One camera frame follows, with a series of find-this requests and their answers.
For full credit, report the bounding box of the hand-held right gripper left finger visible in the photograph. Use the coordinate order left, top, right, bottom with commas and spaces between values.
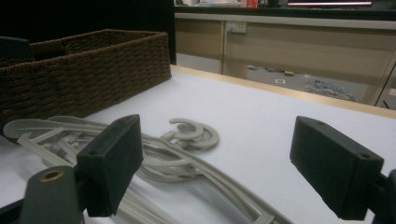
76, 114, 144, 217

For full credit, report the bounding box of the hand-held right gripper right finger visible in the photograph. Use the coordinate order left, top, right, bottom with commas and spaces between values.
290, 116, 385, 221

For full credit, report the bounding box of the brown wicker basket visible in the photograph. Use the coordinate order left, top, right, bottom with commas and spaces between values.
0, 28, 172, 125

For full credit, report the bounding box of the grey plastic clothes hanger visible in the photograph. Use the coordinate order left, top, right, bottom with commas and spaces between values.
17, 122, 293, 224
3, 115, 206, 185

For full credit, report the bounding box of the wooden shelf unit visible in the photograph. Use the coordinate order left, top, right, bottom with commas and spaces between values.
174, 12, 396, 106

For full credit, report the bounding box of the bundle of white cables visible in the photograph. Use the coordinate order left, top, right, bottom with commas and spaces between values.
304, 79, 354, 101

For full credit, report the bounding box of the white wall socket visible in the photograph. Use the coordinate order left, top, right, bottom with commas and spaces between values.
225, 21, 248, 35

